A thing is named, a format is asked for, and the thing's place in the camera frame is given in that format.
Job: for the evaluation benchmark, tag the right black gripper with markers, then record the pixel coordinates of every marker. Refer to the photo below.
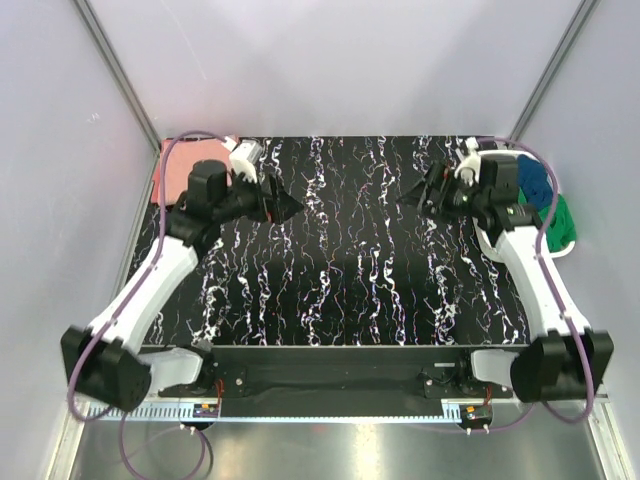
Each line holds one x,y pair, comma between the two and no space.
442,180

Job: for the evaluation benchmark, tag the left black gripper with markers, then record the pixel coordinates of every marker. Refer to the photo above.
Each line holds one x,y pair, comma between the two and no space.
277,207

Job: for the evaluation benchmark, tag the pink t shirt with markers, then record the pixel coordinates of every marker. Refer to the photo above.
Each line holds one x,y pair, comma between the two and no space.
185,155

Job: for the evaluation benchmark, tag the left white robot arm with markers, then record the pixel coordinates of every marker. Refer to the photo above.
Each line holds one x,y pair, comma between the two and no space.
104,361

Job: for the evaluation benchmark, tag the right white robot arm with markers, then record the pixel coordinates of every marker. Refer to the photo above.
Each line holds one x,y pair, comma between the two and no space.
566,359

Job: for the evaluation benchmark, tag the blue t shirt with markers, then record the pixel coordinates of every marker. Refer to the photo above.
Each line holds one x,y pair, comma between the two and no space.
534,185

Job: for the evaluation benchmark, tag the green t shirt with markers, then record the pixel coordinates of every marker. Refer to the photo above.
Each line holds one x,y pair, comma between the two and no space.
561,234

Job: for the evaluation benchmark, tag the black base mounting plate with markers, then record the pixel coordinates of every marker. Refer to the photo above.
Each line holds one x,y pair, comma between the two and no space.
404,376

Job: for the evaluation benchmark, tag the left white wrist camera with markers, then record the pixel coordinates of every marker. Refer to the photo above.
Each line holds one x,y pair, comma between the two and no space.
243,156

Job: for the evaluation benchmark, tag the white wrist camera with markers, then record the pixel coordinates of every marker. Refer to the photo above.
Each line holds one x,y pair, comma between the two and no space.
469,166
243,156

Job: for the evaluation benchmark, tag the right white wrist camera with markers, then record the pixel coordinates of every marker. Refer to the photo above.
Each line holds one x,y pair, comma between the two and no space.
469,166

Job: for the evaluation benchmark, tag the white slotted cable duct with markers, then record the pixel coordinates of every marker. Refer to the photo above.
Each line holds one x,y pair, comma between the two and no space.
236,411

